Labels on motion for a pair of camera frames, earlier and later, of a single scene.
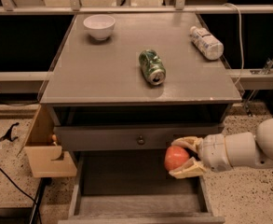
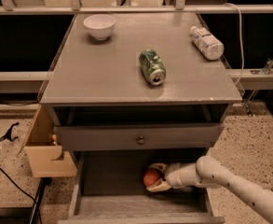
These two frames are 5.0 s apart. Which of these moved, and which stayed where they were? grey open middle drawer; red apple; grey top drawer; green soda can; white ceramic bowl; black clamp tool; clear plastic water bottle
Moved: red apple
Stayed: grey top drawer; black clamp tool; white ceramic bowl; green soda can; grey open middle drawer; clear plastic water bottle
